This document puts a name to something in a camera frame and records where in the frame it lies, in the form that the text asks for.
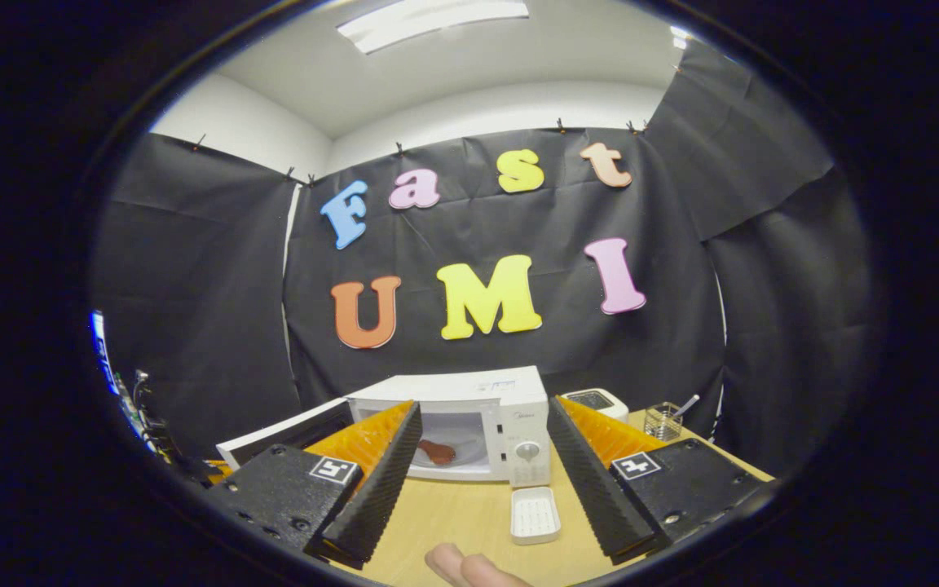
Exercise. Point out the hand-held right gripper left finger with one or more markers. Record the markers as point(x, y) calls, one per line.
point(380, 489)

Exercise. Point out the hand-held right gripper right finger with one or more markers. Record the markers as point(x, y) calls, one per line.
point(592, 481)

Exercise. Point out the brown chicken drumstick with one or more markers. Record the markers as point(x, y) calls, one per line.
point(437, 452)

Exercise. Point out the white microwave oven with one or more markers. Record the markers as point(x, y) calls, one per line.
point(453, 387)

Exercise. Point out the small white ribbed tray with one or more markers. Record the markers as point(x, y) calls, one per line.
point(535, 518)

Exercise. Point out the white toaster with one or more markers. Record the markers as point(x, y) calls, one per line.
point(596, 399)

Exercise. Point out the clear glass cup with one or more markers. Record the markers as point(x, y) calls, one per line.
point(663, 424)

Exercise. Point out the blue and white side panel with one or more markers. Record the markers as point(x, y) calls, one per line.
point(97, 334)

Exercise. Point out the metal spoon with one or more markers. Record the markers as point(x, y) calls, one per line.
point(688, 405)

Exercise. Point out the black backdrop cloth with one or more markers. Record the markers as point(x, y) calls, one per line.
point(453, 228)

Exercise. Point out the small ceiling light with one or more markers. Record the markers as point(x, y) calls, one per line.
point(680, 34)

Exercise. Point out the long ceiling light panel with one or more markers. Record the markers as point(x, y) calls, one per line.
point(429, 20)

